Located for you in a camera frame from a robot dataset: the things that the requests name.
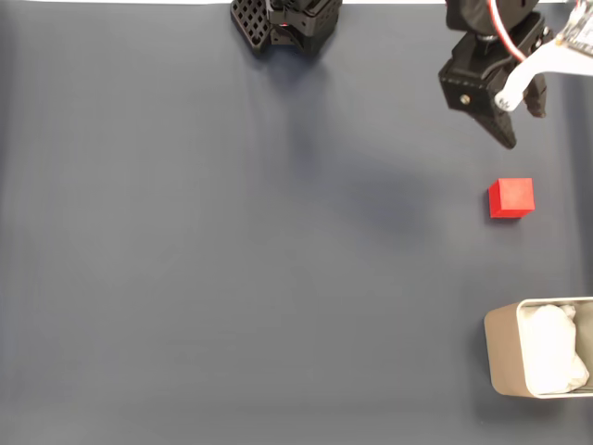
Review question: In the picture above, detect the red white servo wire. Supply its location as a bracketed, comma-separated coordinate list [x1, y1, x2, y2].
[488, 0, 528, 63]

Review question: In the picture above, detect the white crumpled cloth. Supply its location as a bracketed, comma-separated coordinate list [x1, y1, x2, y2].
[522, 301, 593, 395]

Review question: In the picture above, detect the red cube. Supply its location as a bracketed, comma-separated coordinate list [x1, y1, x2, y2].
[487, 177, 536, 220]

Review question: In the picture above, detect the beige box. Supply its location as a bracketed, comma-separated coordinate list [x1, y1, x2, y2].
[483, 296, 593, 400]

